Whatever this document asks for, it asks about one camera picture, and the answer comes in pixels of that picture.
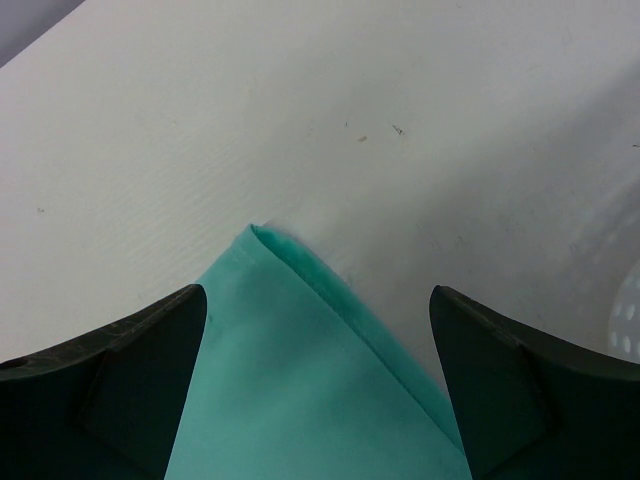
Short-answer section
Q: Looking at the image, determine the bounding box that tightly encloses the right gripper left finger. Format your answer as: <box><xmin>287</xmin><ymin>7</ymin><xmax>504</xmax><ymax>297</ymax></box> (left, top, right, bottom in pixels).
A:
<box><xmin>1</xmin><ymin>285</ymin><xmax>207</xmax><ymax>479</ymax></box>

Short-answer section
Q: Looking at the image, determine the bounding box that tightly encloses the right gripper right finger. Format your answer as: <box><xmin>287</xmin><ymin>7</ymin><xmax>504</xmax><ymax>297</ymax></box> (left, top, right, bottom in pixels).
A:
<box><xmin>429</xmin><ymin>286</ymin><xmax>639</xmax><ymax>479</ymax></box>

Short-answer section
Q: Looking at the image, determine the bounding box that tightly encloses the white perforated plastic basket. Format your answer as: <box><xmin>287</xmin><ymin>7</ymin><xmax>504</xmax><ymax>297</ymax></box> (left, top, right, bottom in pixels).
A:
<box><xmin>607</xmin><ymin>270</ymin><xmax>640</xmax><ymax>364</ymax></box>

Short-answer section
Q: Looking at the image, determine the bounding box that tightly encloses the mint green t shirt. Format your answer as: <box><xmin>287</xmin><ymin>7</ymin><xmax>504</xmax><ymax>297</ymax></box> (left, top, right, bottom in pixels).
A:
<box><xmin>167</xmin><ymin>225</ymin><xmax>470</xmax><ymax>479</ymax></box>

